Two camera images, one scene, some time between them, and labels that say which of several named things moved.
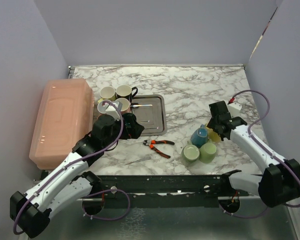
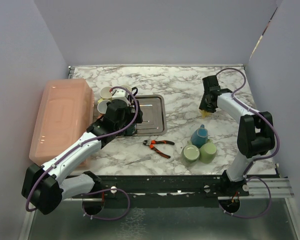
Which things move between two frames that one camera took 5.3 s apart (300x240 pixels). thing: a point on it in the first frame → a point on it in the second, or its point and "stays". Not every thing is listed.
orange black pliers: [151, 143] stays
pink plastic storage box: [64, 115] stays
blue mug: [200, 136] stays
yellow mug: [213, 136] → [205, 114]
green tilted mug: [207, 152] stays
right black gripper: [211, 124] → [203, 106]
